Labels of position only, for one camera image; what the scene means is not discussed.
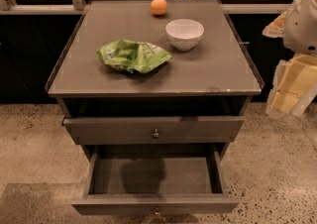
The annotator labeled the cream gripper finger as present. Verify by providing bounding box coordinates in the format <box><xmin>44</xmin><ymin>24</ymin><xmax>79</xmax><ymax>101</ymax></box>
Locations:
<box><xmin>266</xmin><ymin>53</ymin><xmax>317</xmax><ymax>119</ymax></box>
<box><xmin>263</xmin><ymin>12</ymin><xmax>286</xmax><ymax>38</ymax></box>

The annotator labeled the green rice chip bag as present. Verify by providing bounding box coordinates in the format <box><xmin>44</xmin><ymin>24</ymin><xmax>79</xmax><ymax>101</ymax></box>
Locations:
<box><xmin>97</xmin><ymin>40</ymin><xmax>172</xmax><ymax>74</ymax></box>

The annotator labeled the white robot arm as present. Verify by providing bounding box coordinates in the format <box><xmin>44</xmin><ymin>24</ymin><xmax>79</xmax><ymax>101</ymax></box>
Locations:
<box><xmin>263</xmin><ymin>0</ymin><xmax>317</xmax><ymax>119</ymax></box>

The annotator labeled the grey top drawer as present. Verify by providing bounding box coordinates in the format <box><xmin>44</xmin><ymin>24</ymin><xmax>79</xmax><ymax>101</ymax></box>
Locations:
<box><xmin>63</xmin><ymin>116</ymin><xmax>245</xmax><ymax>145</ymax></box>

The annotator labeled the grey wooden drawer cabinet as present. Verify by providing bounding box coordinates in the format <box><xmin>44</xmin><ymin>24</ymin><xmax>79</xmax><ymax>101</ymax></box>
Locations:
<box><xmin>45</xmin><ymin>0</ymin><xmax>265</xmax><ymax>224</ymax></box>

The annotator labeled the grey open middle drawer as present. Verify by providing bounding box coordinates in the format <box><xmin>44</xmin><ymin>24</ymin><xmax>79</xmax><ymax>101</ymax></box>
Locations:
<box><xmin>72</xmin><ymin>144</ymin><xmax>239</xmax><ymax>215</ymax></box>

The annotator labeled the white ceramic bowl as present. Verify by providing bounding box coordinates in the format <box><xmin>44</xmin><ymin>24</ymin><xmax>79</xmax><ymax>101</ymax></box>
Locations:
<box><xmin>165</xmin><ymin>19</ymin><xmax>204</xmax><ymax>51</ymax></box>

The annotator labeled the orange fruit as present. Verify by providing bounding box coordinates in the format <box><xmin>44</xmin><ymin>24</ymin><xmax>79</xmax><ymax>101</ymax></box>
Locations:
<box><xmin>151</xmin><ymin>0</ymin><xmax>167</xmax><ymax>16</ymax></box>

